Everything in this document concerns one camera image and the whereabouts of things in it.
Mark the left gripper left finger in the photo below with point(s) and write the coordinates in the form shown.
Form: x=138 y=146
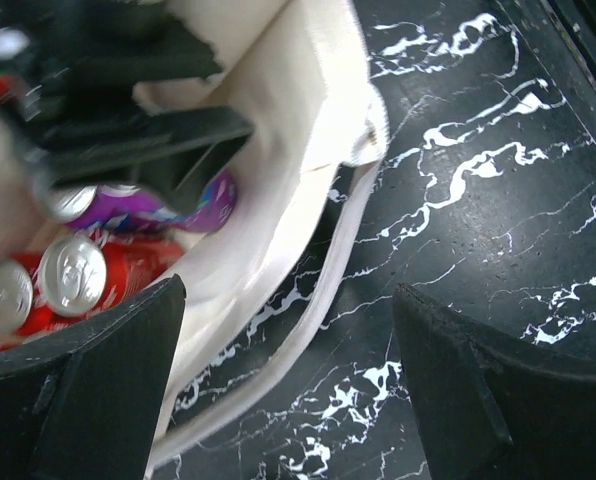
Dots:
x=84 y=402

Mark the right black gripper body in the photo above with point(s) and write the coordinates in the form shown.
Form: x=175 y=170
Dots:
x=42 y=121

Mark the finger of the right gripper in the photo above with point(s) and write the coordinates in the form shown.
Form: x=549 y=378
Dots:
x=176 y=161
x=83 y=59

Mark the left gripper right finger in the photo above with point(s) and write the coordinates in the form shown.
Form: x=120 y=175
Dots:
x=489 y=405

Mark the purple soda can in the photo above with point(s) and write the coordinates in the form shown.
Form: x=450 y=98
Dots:
x=124 y=208

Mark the red cola can front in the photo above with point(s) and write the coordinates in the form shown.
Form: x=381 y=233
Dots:
x=23 y=310

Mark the red cola can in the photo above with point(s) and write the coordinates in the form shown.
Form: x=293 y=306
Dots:
x=23 y=310
x=79 y=278

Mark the beige canvas tote bag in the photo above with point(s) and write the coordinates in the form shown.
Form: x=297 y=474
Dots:
x=298 y=71

